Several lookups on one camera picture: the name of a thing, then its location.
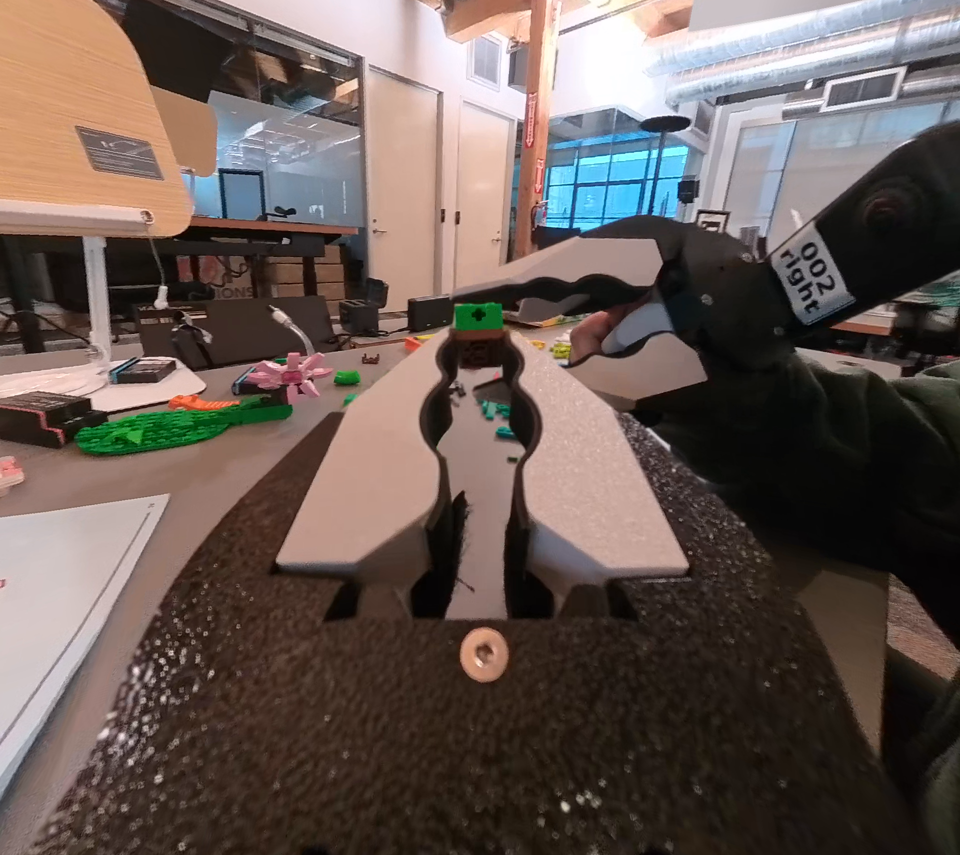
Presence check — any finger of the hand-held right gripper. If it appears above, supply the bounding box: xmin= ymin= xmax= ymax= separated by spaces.
xmin=450 ymin=236 xmax=667 ymax=322
xmin=564 ymin=303 xmax=711 ymax=415

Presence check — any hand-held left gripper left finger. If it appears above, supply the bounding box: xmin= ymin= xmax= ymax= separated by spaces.
xmin=274 ymin=332 xmax=455 ymax=601

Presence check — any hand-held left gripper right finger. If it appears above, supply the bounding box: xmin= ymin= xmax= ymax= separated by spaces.
xmin=508 ymin=332 xmax=691 ymax=610

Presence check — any green and brown lego assembly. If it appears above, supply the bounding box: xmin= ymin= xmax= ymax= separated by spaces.
xmin=453 ymin=301 xmax=504 ymax=370

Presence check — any person's right forearm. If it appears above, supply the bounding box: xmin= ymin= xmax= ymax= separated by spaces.
xmin=633 ymin=352 xmax=960 ymax=575

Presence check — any pile of teal lego pieces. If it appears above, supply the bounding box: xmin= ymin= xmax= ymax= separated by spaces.
xmin=478 ymin=396 xmax=520 ymax=442

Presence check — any pink lego flower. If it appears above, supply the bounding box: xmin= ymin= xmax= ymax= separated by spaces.
xmin=246 ymin=351 xmax=335 ymax=408

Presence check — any green lego leaf base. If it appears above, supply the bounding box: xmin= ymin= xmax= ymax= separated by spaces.
xmin=73 ymin=400 xmax=295 ymax=458

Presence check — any person's right hand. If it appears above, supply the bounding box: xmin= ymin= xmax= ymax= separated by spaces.
xmin=566 ymin=307 xmax=636 ymax=369

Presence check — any cream door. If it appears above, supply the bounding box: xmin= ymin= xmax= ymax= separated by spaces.
xmin=455 ymin=99 xmax=520 ymax=269
xmin=365 ymin=65 xmax=444 ymax=310

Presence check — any black floor lamp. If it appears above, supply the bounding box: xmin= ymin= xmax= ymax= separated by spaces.
xmin=641 ymin=114 xmax=696 ymax=226

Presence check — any black charger box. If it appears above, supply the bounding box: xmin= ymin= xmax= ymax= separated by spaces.
xmin=406 ymin=294 xmax=456 ymax=333

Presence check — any black open charging case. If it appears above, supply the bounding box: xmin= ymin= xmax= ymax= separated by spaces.
xmin=338 ymin=277 xmax=390 ymax=336

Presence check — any black rectangular case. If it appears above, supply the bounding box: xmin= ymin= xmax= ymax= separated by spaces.
xmin=131 ymin=294 xmax=336 ymax=370

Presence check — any stack of cardboard boxes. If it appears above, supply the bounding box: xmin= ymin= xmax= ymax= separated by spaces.
xmin=180 ymin=253 xmax=348 ymax=306

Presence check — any wooden top desk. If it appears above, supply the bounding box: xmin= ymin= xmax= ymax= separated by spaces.
xmin=176 ymin=216 xmax=361 ymax=305

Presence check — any white paper sheet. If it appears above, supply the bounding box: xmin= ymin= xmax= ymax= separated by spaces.
xmin=0 ymin=492 xmax=173 ymax=800

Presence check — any dark monitor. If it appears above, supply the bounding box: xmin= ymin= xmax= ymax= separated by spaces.
xmin=216 ymin=168 xmax=266 ymax=220

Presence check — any black box with pink edge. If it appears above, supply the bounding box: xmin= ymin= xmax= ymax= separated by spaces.
xmin=0 ymin=390 xmax=111 ymax=450

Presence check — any person's torso in green jacket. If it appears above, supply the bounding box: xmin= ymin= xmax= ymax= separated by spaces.
xmin=881 ymin=645 xmax=960 ymax=855

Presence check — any wooden post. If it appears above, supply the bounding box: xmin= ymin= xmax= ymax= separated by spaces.
xmin=513 ymin=0 xmax=565 ymax=258

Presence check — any clear sleeved cable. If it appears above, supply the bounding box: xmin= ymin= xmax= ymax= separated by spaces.
xmin=266 ymin=303 xmax=317 ymax=359

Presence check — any white wall vent grille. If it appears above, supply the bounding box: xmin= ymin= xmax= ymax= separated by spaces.
xmin=819 ymin=67 xmax=909 ymax=114
xmin=468 ymin=31 xmax=503 ymax=93

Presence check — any silver ventilation duct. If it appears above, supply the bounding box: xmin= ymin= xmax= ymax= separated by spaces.
xmin=643 ymin=0 xmax=960 ymax=108

